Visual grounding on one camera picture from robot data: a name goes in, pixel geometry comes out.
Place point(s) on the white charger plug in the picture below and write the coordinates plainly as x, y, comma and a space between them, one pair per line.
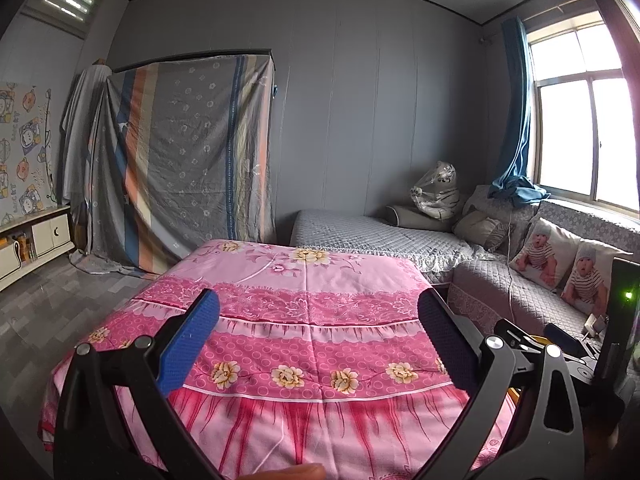
592, 324

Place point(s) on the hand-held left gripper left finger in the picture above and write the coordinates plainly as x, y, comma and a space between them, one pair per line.
190, 345

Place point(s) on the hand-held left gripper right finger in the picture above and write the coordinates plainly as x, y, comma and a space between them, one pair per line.
450, 345

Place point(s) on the baby print pillow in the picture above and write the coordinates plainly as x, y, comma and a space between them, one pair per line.
542, 255
585, 275

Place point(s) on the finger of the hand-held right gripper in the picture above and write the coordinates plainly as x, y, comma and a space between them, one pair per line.
560, 339
510, 334

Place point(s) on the beige cushion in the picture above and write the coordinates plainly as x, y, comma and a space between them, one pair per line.
475, 227

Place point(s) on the pink floral blanket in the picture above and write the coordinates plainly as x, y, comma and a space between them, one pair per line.
310, 350

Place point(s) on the grey bolster pillow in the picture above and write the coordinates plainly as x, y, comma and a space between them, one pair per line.
407, 217

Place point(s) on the striped grey cloth covered wardrobe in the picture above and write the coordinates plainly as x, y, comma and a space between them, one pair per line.
190, 160

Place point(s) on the cartoon printed wall cloth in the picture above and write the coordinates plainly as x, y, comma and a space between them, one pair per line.
27, 160

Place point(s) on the plastic wrapped tiger plush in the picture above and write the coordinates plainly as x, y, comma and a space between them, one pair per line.
440, 190

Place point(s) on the cream low cabinet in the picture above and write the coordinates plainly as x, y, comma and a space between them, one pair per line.
50, 232

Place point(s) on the person's left hand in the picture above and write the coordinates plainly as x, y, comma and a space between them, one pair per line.
295, 473

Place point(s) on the grey quilted sofa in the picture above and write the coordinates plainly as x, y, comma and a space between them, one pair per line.
350, 232

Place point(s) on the window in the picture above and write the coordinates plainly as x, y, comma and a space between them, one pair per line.
565, 125

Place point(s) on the plain grey draped cloth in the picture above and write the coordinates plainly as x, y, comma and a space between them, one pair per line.
80, 135

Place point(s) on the blue curtain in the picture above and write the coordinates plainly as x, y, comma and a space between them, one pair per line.
517, 110

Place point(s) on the orange box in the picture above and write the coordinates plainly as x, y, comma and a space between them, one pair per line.
22, 249

